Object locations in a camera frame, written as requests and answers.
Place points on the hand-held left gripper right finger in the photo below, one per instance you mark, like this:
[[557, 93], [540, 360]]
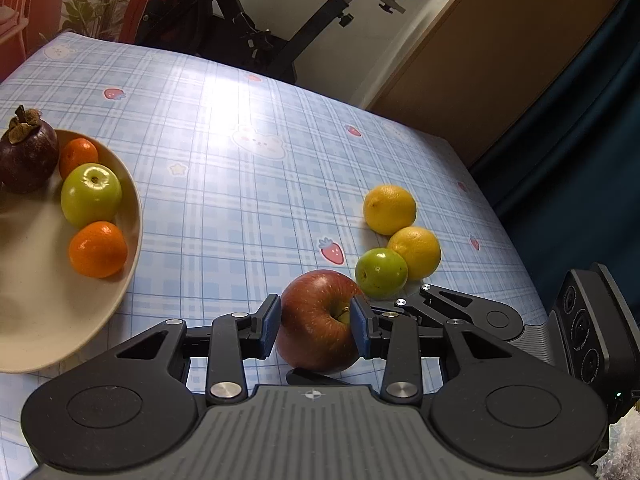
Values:
[[359, 327]]

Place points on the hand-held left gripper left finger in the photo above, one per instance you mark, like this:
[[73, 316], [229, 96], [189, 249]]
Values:
[[270, 325]]

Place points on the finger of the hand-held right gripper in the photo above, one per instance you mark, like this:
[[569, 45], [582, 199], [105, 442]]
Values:
[[495, 317], [310, 376]]

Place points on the red apple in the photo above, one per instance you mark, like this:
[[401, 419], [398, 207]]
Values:
[[312, 320]]

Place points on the tangerine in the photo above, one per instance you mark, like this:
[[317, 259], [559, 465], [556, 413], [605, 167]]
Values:
[[97, 250], [77, 157]]

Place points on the green apple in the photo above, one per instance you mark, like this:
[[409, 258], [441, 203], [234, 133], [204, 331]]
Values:
[[381, 272], [91, 195]]

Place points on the beige plate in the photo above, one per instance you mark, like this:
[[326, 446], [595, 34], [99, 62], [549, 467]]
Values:
[[30, 285]]

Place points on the dark purple mangosteen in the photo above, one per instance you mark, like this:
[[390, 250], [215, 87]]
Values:
[[27, 160]]

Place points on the yellow lemon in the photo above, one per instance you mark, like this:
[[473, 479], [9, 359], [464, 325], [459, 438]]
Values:
[[390, 209], [419, 252]]

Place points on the blue plaid printed tablecloth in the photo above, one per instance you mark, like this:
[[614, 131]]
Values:
[[250, 185]]

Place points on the dark blue curtain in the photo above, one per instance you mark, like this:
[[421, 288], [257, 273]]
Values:
[[575, 185]]

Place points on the brown wooden door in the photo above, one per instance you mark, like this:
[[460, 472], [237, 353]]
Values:
[[500, 50]]

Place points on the black exercise bike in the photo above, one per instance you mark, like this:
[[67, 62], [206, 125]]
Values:
[[300, 35]]

